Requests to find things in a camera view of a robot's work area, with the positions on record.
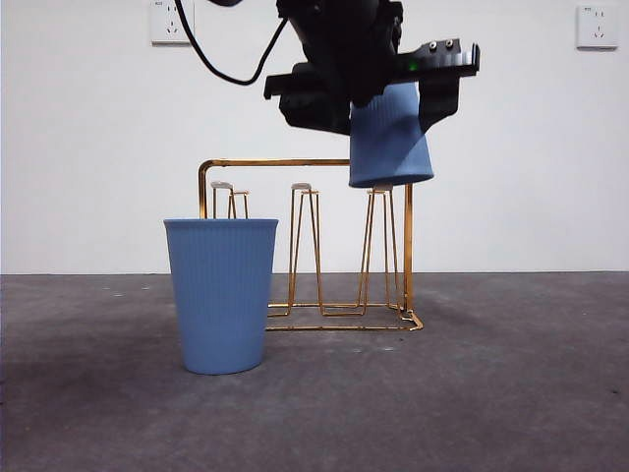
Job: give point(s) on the white wall socket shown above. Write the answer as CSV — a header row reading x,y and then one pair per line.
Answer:
x,y
596,28
164,27

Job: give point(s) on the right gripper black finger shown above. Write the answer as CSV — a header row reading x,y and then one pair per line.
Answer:
x,y
319,113
437,100

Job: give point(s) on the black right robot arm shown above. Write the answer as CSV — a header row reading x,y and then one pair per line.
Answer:
x,y
339,24

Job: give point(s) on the blue ribbed cup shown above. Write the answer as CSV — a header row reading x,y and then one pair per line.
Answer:
x,y
385,147
221,295

